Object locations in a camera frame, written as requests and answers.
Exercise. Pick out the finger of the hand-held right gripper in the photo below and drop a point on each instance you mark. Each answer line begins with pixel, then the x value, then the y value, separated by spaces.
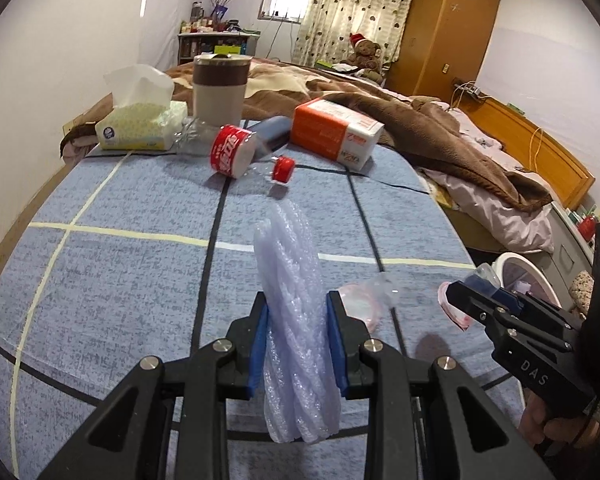
pixel 535 307
pixel 475 307

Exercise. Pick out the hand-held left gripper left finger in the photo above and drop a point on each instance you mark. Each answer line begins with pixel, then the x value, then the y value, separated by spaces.
pixel 257 345

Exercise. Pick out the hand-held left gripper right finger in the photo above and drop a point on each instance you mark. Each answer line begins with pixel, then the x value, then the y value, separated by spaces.
pixel 337 345

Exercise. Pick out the pink white plastic wrapper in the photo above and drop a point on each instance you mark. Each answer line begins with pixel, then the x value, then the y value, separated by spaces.
pixel 452 312

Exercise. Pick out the lilac bubble wrap sheet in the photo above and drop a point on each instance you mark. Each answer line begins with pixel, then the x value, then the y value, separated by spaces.
pixel 295 310

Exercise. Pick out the white round bin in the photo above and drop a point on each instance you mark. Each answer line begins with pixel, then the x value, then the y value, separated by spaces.
pixel 510 260

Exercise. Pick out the person's right hand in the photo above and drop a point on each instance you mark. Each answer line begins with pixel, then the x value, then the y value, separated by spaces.
pixel 550 430

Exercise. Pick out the beige knitted item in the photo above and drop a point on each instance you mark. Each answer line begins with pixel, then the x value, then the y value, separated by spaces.
pixel 580 290

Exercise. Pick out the clear plastic cup pink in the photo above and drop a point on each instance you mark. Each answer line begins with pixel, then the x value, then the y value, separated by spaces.
pixel 365 305

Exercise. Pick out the grey cabinet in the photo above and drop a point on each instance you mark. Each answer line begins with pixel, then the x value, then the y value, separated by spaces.
pixel 572 255

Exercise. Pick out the pink bed sheet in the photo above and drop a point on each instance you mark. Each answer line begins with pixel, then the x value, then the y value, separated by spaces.
pixel 510 220

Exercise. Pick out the small red object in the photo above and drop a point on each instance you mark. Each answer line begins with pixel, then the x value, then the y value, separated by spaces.
pixel 587 227

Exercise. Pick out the blue checked tablecloth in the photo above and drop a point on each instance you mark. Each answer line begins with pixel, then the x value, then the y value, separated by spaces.
pixel 120 285

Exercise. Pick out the wooden bed headboard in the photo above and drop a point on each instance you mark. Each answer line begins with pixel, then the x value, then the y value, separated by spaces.
pixel 545 150

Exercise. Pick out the brown fleece blanket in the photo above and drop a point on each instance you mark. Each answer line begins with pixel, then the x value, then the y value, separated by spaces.
pixel 420 130

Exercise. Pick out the clear bottle with red label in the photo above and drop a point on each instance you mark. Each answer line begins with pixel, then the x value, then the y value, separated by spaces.
pixel 230 147

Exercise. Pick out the white power strip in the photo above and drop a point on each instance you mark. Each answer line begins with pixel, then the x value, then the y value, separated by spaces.
pixel 471 91

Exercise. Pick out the orange white cardboard box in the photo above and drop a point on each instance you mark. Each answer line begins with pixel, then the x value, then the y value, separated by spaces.
pixel 330 127

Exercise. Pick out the yellow white tissue pack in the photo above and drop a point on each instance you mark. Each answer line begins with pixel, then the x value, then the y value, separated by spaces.
pixel 135 122

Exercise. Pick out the beige brown lidded canister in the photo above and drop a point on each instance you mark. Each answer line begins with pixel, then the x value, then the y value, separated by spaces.
pixel 220 92

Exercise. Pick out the brown teddy bear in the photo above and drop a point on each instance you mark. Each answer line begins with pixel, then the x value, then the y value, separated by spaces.
pixel 365 55

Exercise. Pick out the wooden wardrobe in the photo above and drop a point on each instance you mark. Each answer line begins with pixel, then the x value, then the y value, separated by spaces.
pixel 440 30

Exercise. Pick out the cluttered desk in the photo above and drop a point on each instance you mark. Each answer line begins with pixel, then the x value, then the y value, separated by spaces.
pixel 215 42

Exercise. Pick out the patterned curtain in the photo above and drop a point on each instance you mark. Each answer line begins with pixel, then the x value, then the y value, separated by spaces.
pixel 355 5

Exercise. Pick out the window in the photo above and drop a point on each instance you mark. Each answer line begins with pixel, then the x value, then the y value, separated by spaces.
pixel 285 0

